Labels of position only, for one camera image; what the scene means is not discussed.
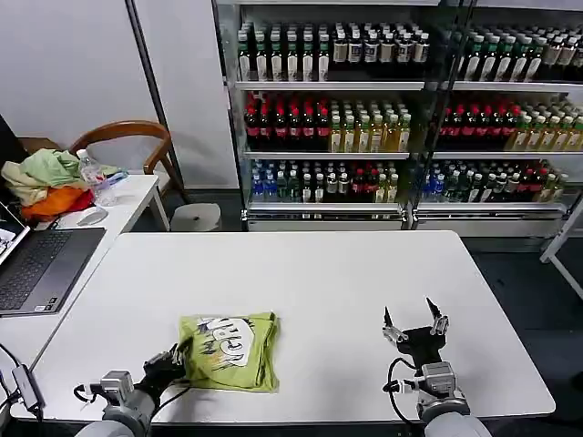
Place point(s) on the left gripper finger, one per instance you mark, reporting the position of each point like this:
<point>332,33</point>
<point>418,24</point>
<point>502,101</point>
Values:
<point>172,354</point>
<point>184,356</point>

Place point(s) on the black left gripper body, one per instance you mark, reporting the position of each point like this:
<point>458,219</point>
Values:
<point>159,378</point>

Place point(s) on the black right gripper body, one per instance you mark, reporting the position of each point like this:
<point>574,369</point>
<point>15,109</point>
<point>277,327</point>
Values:
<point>421,346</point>

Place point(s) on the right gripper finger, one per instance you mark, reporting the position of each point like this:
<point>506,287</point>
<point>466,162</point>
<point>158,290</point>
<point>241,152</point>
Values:
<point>439,321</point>
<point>391,330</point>

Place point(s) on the green printed t-shirt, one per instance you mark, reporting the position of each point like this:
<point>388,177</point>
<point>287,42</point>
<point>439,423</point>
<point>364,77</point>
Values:
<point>228,341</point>

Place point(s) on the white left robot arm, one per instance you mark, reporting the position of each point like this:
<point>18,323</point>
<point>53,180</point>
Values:
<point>123,419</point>

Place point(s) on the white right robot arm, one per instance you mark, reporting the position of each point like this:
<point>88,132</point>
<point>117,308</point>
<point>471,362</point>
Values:
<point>446,409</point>

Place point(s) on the round grey stool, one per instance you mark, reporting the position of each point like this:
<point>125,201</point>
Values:
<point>196,217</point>

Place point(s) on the grey laptop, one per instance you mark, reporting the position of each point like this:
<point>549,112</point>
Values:
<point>45,268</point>

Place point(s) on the grey computer mouse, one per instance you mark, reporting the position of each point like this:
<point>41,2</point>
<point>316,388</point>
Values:
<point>91,217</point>

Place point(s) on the white side desk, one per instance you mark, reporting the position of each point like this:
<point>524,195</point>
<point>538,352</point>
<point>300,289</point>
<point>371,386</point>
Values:
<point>132,200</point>

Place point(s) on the blue packet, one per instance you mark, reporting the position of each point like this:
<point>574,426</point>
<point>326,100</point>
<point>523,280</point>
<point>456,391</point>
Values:
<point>115,177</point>

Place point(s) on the orange crumpled cloth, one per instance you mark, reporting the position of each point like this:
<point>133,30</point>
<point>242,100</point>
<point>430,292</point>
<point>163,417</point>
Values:
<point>57,200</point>

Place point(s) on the clear plastic water bottle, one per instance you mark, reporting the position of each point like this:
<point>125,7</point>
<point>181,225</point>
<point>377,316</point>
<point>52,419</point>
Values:
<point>90,175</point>

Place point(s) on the steel shelf of bottles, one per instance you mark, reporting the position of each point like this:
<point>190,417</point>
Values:
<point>319,114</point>
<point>505,114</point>

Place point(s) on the pale green crumpled cloth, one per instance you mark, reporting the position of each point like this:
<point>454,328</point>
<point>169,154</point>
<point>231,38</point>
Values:
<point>45,170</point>

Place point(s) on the brown wooden chair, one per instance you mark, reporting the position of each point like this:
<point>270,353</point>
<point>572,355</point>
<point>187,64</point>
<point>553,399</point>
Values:
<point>118,129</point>

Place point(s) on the black slanted pole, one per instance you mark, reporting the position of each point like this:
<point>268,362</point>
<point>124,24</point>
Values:
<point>155,95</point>

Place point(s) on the white metal frame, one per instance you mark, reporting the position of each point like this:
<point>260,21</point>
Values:
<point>562,248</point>

